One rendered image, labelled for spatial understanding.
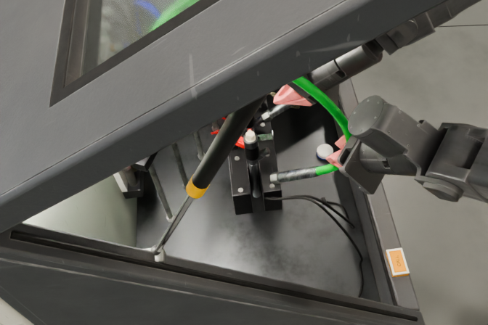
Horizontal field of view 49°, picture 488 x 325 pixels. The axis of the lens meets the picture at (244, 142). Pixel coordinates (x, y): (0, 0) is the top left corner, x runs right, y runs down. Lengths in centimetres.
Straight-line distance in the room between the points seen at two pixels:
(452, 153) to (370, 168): 15
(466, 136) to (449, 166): 4
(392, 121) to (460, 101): 197
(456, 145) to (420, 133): 5
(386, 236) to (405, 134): 45
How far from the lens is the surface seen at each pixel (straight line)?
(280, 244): 119
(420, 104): 255
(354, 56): 81
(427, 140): 68
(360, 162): 77
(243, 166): 112
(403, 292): 104
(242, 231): 121
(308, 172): 89
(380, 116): 65
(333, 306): 85
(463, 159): 64
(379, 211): 111
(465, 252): 219
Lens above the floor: 191
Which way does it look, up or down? 54 degrees down
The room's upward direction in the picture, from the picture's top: 7 degrees counter-clockwise
